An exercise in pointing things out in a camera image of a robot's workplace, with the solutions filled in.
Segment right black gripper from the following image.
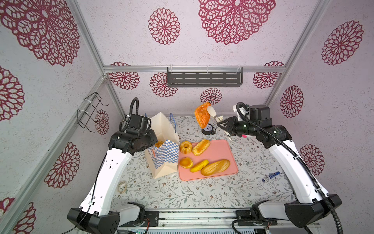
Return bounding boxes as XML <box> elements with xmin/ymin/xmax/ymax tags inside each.
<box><xmin>216</xmin><ymin>117</ymin><xmax>258</xmax><ymax>139</ymax></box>

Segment brown croissant bread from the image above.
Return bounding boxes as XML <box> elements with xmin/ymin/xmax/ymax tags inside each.
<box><xmin>194</xmin><ymin>102</ymin><xmax>211</xmax><ymax>129</ymax></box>

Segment yellow ring donut bread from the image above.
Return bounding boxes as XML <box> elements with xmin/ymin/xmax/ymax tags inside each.
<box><xmin>154</xmin><ymin>141</ymin><xmax>164</xmax><ymax>149</ymax></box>

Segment blue checkered paper bag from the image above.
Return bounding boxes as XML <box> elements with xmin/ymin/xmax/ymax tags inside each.
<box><xmin>145</xmin><ymin>112</ymin><xmax>180</xmax><ymax>179</ymax></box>

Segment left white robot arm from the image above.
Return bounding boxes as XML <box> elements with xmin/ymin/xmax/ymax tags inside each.
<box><xmin>67</xmin><ymin>114</ymin><xmax>157</xmax><ymax>234</ymax></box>

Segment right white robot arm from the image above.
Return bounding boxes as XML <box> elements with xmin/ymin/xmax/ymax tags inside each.
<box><xmin>207</xmin><ymin>102</ymin><xmax>343</xmax><ymax>234</ymax></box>

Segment small bundt cake bread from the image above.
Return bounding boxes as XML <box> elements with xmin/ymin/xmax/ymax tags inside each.
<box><xmin>179</xmin><ymin>141</ymin><xmax>193</xmax><ymax>155</ymax></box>

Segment long baguette bread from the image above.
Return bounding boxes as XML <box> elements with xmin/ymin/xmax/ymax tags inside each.
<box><xmin>201</xmin><ymin>160</ymin><xmax>230</xmax><ymax>176</ymax></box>

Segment yellow twisted bread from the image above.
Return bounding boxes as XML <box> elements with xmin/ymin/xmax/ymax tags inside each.
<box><xmin>190</xmin><ymin>160</ymin><xmax>209</xmax><ymax>173</ymax></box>

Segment round yellow tart bread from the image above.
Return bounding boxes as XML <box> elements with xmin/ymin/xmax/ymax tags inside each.
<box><xmin>179</xmin><ymin>157</ymin><xmax>193</xmax><ymax>169</ymax></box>

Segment black alarm clock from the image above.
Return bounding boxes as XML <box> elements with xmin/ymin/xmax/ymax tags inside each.
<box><xmin>201</xmin><ymin>123</ymin><xmax>216</xmax><ymax>136</ymax></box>

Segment pink plastic tray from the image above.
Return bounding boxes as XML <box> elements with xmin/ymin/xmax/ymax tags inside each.
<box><xmin>178</xmin><ymin>139</ymin><xmax>239</xmax><ymax>181</ymax></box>

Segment beige rubber band loop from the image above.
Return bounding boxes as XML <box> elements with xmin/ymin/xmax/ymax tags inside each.
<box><xmin>117</xmin><ymin>180</ymin><xmax>127</xmax><ymax>194</ymax></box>

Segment blue marker pen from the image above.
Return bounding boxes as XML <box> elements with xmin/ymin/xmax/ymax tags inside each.
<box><xmin>262</xmin><ymin>171</ymin><xmax>280</xmax><ymax>182</ymax></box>

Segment grey wall shelf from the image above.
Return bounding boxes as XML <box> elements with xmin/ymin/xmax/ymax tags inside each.
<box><xmin>167</xmin><ymin>67</ymin><xmax>243</xmax><ymax>88</ymax></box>

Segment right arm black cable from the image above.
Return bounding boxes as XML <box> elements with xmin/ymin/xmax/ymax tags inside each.
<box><xmin>231</xmin><ymin>101</ymin><xmax>344</xmax><ymax>234</ymax></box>

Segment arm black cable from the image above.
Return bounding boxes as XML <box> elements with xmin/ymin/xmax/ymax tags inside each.
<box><xmin>231</xmin><ymin>101</ymin><xmax>344</xmax><ymax>234</ymax></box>
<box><xmin>59</xmin><ymin>97</ymin><xmax>153</xmax><ymax>234</ymax></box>

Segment black wire wall rack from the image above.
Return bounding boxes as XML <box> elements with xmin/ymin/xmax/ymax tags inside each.
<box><xmin>77</xmin><ymin>92</ymin><xmax>110</xmax><ymax>135</ymax></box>

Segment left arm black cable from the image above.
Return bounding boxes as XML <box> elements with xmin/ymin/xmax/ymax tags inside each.
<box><xmin>59</xmin><ymin>97</ymin><xmax>153</xmax><ymax>234</ymax></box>

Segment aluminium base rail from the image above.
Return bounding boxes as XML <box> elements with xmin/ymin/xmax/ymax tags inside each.
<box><xmin>116</xmin><ymin>207</ymin><xmax>321</xmax><ymax>234</ymax></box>

